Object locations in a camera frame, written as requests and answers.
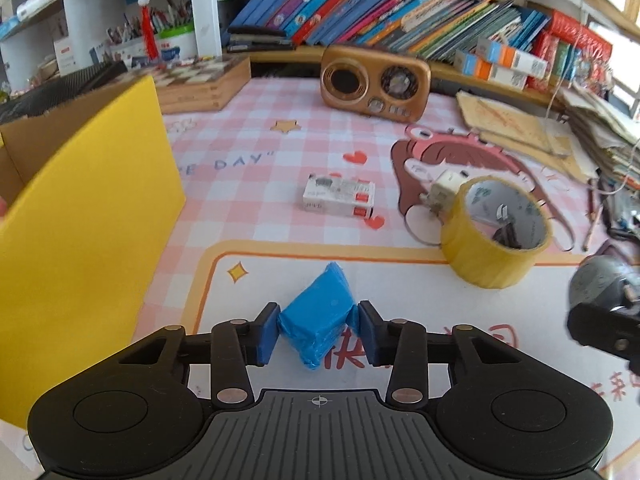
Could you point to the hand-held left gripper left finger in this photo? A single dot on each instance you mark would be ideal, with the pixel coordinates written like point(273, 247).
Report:
point(265, 335)

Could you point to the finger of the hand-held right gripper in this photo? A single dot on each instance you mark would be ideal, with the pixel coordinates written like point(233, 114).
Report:
point(600, 330)

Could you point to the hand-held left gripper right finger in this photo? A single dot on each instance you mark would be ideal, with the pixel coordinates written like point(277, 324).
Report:
point(372, 335)

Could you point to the blue plastic packet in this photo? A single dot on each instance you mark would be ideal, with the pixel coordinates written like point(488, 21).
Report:
point(315, 315)

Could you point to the black binder clip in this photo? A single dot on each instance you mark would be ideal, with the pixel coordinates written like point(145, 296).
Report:
point(506, 235)

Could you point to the yellow tape roll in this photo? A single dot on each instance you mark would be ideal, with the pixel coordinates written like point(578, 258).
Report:
point(480, 260)

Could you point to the small white red box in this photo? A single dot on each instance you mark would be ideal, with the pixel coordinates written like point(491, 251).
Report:
point(335, 195)

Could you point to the white charger plug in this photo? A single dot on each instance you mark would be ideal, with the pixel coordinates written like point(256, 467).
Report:
point(445, 185)

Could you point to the yellow cardboard box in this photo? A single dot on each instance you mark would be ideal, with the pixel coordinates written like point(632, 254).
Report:
point(75, 260)

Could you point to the pink checked cartoon desktop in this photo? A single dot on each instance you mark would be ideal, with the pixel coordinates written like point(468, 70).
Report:
point(280, 160)

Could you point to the orange blue white carton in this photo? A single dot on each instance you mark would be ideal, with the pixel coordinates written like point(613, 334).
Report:
point(510, 57)
point(487, 72)

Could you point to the group of red books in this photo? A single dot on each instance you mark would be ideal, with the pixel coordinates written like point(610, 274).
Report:
point(575, 35)

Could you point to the wooden chess box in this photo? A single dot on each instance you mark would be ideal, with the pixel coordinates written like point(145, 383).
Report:
point(200, 90)

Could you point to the brown retro radio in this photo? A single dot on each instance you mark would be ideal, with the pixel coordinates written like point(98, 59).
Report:
point(350, 80)

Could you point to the stack of black notebooks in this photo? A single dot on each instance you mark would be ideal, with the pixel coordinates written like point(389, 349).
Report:
point(260, 40)

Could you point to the green white tub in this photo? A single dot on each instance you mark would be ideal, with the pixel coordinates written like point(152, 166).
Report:
point(175, 42)

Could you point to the white pen cup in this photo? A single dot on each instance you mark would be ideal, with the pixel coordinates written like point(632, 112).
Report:
point(127, 52)

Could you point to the black electronic keyboard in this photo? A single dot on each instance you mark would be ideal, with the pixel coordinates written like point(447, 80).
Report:
point(60, 90)

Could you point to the red tassel ornament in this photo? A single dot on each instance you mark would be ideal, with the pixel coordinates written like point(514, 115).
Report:
point(149, 35)

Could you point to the white shelf unit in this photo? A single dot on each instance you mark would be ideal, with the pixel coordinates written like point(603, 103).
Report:
point(202, 10)

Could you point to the row of colourful books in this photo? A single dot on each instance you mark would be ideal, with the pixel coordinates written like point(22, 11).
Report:
point(350, 0)

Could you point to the white carton with red label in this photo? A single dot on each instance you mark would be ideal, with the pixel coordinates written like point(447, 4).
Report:
point(66, 55)

